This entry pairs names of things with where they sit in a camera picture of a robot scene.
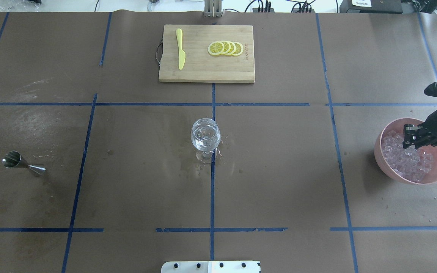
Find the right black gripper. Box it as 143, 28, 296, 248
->
402, 110, 437, 149

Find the steel double jigger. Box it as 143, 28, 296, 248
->
2, 151, 46, 177

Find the pink bowl of ice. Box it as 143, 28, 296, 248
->
374, 118, 437, 185

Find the clear wine glass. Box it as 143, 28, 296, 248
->
191, 118, 221, 164

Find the black box with label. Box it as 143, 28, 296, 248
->
339, 0, 403, 14

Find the lemon slice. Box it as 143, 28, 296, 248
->
207, 41, 225, 56
226, 41, 236, 56
232, 42, 244, 56
220, 41, 231, 55

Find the bamboo cutting board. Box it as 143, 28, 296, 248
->
159, 24, 256, 83

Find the yellow plastic knife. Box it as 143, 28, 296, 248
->
176, 29, 186, 70

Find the aluminium frame post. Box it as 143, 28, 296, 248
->
204, 0, 223, 17

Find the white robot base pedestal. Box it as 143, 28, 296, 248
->
161, 260, 261, 273

